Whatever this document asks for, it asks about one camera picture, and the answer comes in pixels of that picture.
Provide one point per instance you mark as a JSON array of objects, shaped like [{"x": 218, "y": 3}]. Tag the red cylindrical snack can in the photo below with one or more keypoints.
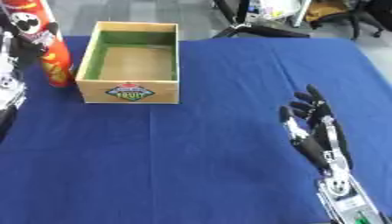
[{"x": 53, "y": 55}]

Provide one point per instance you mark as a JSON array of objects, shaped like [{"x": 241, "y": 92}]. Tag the black tripod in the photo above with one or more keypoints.
[{"x": 252, "y": 20}]

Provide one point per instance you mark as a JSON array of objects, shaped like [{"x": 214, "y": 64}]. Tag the white cluttered cart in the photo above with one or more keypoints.
[{"x": 278, "y": 10}]

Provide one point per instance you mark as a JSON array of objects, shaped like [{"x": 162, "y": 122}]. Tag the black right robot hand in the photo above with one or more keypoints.
[{"x": 317, "y": 128}]

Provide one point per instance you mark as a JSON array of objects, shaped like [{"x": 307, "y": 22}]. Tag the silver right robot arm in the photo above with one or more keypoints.
[{"x": 347, "y": 198}]

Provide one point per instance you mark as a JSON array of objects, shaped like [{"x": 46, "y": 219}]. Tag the black office chair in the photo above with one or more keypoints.
[{"x": 352, "y": 14}]

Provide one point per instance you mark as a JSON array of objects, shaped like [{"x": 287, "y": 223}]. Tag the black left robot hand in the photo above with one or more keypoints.
[{"x": 26, "y": 43}]

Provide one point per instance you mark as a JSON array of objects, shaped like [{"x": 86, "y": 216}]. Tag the tan cardboard box green inside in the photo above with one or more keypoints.
[{"x": 133, "y": 62}]

